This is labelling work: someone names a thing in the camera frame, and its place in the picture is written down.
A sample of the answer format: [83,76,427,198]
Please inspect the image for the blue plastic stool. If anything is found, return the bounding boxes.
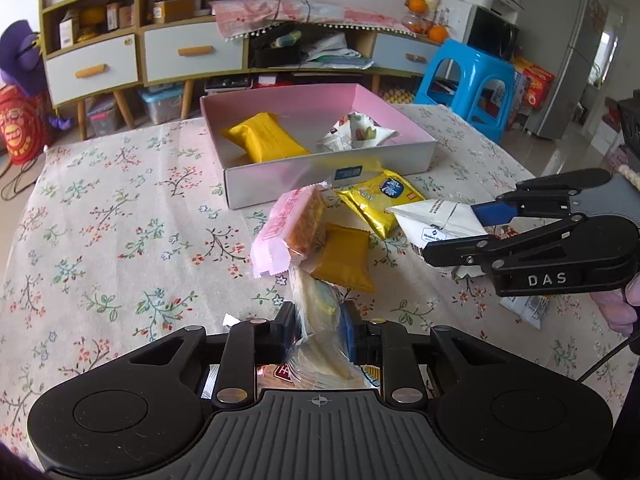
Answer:
[412,39,517,144]

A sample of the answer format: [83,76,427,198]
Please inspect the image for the white flat snack packet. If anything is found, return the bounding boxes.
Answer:
[450,262,557,332]

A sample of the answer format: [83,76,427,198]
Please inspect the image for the pink orange snack packet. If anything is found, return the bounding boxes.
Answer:
[250,185,328,278]

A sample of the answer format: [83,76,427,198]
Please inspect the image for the grey refrigerator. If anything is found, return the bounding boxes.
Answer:
[520,0,627,141]

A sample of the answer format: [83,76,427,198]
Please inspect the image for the black cable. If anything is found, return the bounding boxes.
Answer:
[575,332,640,386]

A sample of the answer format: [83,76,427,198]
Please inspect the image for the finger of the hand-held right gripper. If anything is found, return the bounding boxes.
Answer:
[471,168,615,227]
[422,213,588,277]

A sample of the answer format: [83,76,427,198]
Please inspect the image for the white plastic bags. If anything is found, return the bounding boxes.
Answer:
[302,32,374,71]

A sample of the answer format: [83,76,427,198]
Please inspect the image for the yellow packet with blue print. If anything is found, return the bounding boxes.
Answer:
[336,170,426,241]

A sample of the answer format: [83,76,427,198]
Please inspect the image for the pink patterned cloth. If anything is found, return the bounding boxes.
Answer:
[210,0,418,42]

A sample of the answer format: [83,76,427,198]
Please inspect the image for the red orange snack box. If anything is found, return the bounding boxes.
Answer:
[512,55,556,109]

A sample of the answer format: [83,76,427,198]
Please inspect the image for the low wooden cabinet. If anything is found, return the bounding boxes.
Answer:
[140,12,446,121]

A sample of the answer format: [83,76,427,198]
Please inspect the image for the mustard snack packet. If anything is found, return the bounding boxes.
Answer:
[311,223,377,295]

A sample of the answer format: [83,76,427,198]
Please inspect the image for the grey-blue drawer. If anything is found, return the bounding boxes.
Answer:
[372,32,443,77]

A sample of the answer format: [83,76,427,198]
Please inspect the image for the tall wooden shelf unit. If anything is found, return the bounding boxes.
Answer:
[37,0,147,141]

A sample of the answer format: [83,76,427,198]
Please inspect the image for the plain white triangular packet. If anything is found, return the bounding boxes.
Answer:
[387,199,493,261]

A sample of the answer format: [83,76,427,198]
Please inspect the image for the purple plush toy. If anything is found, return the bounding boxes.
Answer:
[0,20,76,132]

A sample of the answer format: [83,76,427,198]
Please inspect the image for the red printed bag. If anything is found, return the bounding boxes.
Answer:
[0,85,54,166]

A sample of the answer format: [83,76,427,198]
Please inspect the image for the white patterned box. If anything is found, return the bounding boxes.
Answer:
[436,0,476,42]

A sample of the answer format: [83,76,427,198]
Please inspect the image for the white drawer with wooden handle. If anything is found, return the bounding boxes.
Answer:
[44,34,140,107]
[144,21,246,85]

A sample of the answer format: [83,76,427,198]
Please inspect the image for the yellow egg carton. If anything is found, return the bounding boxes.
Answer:
[377,85,417,107]

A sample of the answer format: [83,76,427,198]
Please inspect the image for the black microwave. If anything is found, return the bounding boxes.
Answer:
[467,5,521,62]

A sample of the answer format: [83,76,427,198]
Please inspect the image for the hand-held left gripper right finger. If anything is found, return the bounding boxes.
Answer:
[341,301,512,409]

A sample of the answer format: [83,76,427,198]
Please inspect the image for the large yellow snack packet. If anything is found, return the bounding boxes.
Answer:
[221,111,312,163]

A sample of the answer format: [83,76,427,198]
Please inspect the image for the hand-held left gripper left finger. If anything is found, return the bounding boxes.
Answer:
[129,301,299,409]

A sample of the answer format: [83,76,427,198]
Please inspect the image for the black bag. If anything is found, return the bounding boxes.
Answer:
[249,25,304,68]

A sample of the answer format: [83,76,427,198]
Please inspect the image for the pink cardboard box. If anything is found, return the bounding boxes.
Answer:
[200,83,438,210]

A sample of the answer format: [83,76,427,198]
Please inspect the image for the brown cardboard box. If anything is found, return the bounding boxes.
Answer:
[152,0,196,24]

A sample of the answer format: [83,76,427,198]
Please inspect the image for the black flat device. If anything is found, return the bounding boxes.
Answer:
[204,76,251,96]

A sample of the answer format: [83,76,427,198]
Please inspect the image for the clear plastic storage bin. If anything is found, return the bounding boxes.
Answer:
[137,85,186,126]
[86,95,122,137]

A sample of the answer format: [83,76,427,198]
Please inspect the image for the white printed triangular packet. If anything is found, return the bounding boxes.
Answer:
[320,111,401,153]

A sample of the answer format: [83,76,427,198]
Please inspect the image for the person's right hand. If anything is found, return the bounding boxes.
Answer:
[590,275,640,337]

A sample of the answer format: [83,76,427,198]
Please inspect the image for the clear snack packet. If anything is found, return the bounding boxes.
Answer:
[285,265,376,392]

